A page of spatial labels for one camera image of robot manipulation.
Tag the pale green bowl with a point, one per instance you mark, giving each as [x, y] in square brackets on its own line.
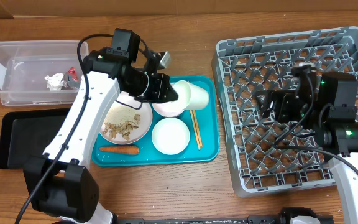
[170, 136]

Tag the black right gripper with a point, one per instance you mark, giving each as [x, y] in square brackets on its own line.
[285, 102]

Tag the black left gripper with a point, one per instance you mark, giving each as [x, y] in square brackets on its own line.
[161, 83]

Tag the black plastic tray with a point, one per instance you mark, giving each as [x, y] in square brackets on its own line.
[28, 133]

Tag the grey dishwasher rack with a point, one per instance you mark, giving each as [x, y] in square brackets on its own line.
[244, 66]

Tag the red snack wrapper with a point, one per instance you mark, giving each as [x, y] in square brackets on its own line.
[72, 79]

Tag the orange carrot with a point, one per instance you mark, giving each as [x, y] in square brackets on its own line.
[121, 149]

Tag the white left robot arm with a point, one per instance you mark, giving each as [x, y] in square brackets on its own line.
[59, 181]

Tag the pile of peanut shells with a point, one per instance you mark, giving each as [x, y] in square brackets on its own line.
[119, 125]

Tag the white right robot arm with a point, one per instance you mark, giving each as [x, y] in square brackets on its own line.
[323, 111]

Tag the teal serving tray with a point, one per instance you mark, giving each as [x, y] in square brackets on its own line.
[149, 155]

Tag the pile of rice grains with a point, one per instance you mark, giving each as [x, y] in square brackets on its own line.
[119, 114]

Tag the pink bowl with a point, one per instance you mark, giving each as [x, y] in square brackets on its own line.
[173, 108]

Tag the white paper cup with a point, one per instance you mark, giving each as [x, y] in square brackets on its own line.
[190, 96]

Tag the white tissue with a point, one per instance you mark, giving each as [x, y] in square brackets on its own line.
[55, 82]

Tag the wooden chopstick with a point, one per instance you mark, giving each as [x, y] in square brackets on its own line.
[195, 129]
[200, 144]

